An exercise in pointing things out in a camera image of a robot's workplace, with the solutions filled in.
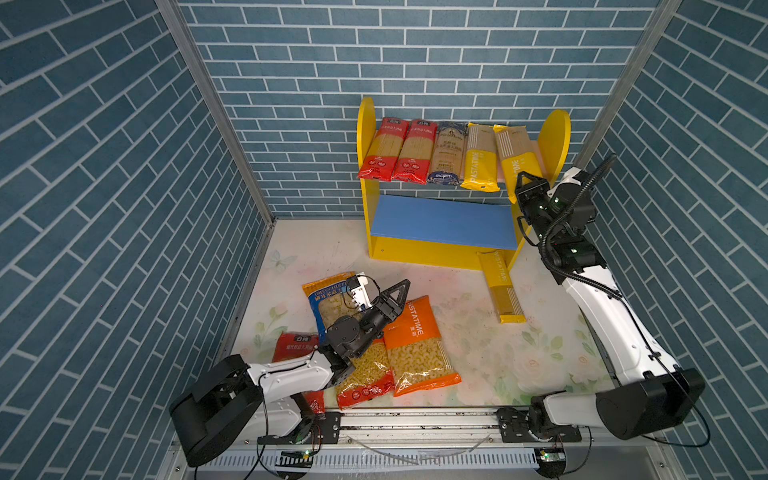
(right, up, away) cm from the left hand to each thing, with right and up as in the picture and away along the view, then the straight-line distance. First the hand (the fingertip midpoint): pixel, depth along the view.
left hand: (410, 289), depth 71 cm
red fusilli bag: (-11, -25, +8) cm, 28 cm away
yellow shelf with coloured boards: (+20, +16, +33) cm, 42 cm away
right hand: (+24, +28, -3) cm, 37 cm away
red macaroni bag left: (-31, -17, +12) cm, 38 cm away
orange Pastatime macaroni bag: (+3, -21, +12) cm, 24 cm away
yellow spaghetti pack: (+31, -1, +28) cm, 42 cm away
